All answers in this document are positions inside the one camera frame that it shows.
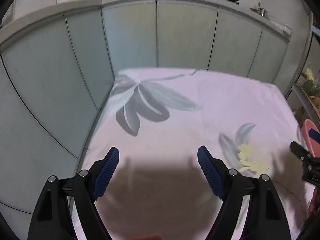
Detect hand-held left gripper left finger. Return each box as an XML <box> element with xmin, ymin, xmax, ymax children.
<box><xmin>27</xmin><ymin>146</ymin><xmax>120</xmax><ymax>240</ymax></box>

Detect pink floral tablecloth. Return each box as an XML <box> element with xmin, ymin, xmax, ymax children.
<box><xmin>72</xmin><ymin>67</ymin><xmax>320</xmax><ymax>240</ymax></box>

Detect metal shelf rack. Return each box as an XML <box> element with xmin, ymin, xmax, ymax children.
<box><xmin>284</xmin><ymin>12</ymin><xmax>320</xmax><ymax>130</ymax></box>

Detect kitchen counter with glass doors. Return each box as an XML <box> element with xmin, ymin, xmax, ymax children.
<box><xmin>0</xmin><ymin>0</ymin><xmax>293</xmax><ymax>215</ymax></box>

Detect green vegetables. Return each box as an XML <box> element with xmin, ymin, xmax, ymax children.
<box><xmin>300</xmin><ymin>67</ymin><xmax>320</xmax><ymax>98</ymax></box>

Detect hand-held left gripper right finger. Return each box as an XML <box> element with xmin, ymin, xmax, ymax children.
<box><xmin>197</xmin><ymin>145</ymin><xmax>292</xmax><ymax>240</ymax></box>

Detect metal kettle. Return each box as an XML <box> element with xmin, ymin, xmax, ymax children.
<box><xmin>251</xmin><ymin>2</ymin><xmax>270</xmax><ymax>18</ymax></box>

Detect pink plastic bin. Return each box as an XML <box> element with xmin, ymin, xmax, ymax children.
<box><xmin>299</xmin><ymin>119</ymin><xmax>320</xmax><ymax>157</ymax></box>

